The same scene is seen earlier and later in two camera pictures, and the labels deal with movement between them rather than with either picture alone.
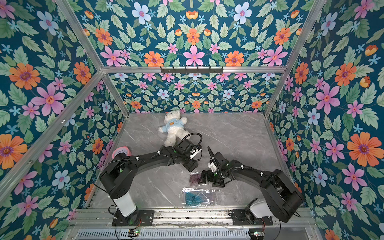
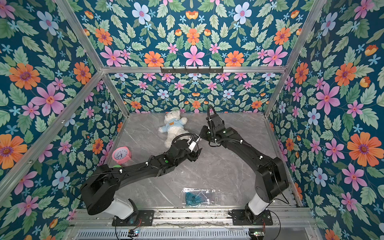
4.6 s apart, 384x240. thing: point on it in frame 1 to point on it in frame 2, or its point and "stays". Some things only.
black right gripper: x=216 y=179 to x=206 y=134
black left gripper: x=189 y=166 to x=194 y=156
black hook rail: x=192 y=71 stays
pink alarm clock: x=121 y=149 stays
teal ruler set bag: x=198 y=197 stays
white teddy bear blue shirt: x=174 y=126 stays
